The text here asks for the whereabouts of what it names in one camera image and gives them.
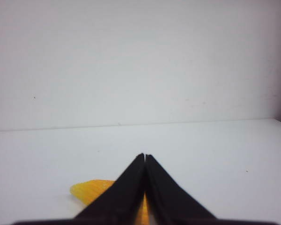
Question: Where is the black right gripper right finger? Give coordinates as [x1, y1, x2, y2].
[145, 155, 217, 221]

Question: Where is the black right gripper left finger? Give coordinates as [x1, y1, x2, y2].
[74, 153, 145, 221]

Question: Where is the yellow toy corn cob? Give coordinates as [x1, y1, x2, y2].
[70, 180, 150, 225]

